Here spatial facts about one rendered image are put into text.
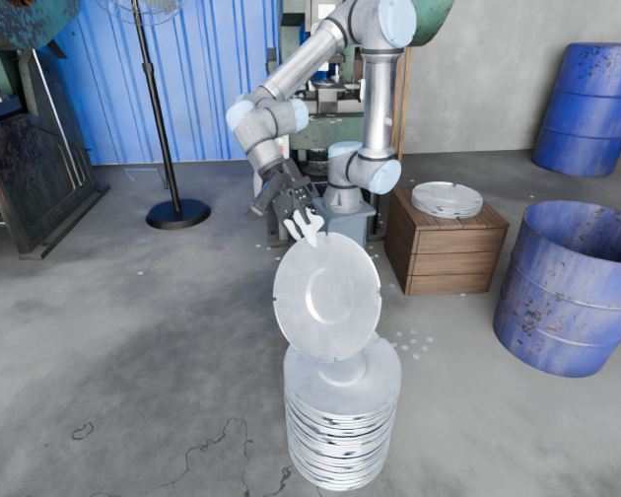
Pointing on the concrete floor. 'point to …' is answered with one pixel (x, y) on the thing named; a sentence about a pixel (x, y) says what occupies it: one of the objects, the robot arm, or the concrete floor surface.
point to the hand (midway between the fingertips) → (309, 245)
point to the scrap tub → (571, 286)
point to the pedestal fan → (169, 218)
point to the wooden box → (442, 248)
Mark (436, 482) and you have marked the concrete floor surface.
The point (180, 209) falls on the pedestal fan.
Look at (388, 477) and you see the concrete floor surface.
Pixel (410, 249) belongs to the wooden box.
